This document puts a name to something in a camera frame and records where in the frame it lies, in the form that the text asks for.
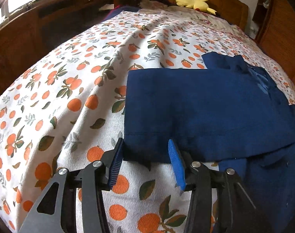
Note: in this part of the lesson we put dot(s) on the navy blue suit jacket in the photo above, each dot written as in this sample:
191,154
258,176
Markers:
229,112

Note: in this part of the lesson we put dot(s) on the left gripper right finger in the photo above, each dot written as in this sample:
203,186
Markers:
181,162

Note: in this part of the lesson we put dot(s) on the yellow plush toy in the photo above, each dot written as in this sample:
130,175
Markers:
199,5

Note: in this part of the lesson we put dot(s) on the floral beige pillow blanket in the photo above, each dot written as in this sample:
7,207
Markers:
155,7

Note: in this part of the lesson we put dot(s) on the orange print bed sheet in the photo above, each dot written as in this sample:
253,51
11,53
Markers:
59,117

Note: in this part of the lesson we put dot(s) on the long wooden desk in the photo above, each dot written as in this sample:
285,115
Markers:
33,34

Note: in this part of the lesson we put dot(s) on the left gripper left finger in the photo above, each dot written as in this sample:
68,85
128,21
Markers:
112,161

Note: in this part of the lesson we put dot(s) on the wooden slatted wardrobe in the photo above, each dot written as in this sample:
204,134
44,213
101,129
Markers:
276,35

